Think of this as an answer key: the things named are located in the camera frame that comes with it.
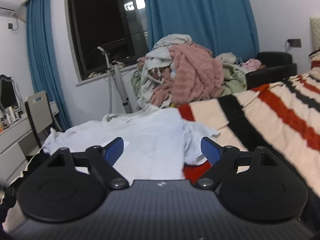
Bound white t-shirt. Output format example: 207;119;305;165
42;105;219;183

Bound pile of light clothes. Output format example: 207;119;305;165
131;34;247;109

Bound striped fleece blanket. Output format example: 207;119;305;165
1;68;319;239

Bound pink fluffy blanket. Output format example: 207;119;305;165
137;43;225;108

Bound white dressing table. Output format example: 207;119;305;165
1;113;46;186

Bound pink small garment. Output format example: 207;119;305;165
241;59;262;72

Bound left blue curtain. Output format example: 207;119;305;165
26;0;72;131

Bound blue curtain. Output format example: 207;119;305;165
26;0;72;131
145;0;260;60

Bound black armchair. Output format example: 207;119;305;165
245;51;298;90

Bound vanity mirror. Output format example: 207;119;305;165
1;74;23;113

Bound right blue curtain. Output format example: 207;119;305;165
145;0;260;60

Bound dark window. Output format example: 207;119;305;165
67;0;149;80

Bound wall power socket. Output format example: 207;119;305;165
287;38;302;48

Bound wall air conditioner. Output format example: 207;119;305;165
0;0;27;23

